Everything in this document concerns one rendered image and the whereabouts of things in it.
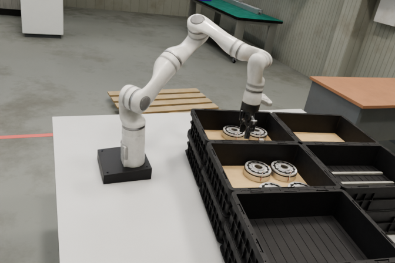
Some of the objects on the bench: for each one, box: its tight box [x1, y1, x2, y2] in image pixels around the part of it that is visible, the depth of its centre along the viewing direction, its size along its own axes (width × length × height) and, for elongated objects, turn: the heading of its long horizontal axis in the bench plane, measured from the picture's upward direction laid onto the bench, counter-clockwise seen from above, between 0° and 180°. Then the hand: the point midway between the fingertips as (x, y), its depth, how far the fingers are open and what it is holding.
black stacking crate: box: [199, 167, 229, 244], centre depth 130 cm, size 40×30×12 cm
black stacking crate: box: [185, 131, 205, 188], centre depth 157 cm, size 40×30×12 cm
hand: (244, 132), depth 147 cm, fingers open, 5 cm apart
